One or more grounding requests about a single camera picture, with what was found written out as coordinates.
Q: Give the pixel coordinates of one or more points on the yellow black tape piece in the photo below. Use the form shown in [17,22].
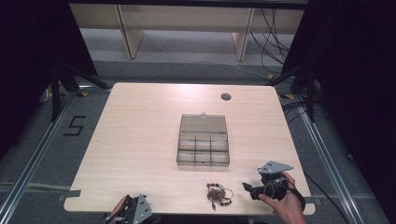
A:
[287,96]
[82,94]

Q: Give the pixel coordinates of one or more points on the person's right hand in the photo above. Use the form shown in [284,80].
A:
[288,207]

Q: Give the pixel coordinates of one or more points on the aluminium floor rail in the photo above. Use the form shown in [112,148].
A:
[34,158]
[327,158]

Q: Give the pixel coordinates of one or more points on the black metal stand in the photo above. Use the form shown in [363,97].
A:
[56,93]
[310,93]

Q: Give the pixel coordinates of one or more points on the light wooden shelf unit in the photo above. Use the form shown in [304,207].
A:
[186,15]

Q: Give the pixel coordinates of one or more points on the grey tape strip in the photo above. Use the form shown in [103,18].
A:
[70,194]

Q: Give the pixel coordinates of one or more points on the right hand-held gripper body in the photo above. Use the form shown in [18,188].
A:
[274,186]

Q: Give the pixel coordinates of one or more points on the dark curtain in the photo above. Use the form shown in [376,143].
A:
[28,46]
[358,62]

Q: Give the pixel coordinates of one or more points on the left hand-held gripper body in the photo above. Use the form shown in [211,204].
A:
[137,210]

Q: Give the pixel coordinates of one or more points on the person's left hand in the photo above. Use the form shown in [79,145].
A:
[117,207]

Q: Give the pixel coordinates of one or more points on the clear plastic compartment box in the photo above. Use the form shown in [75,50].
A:
[202,146]

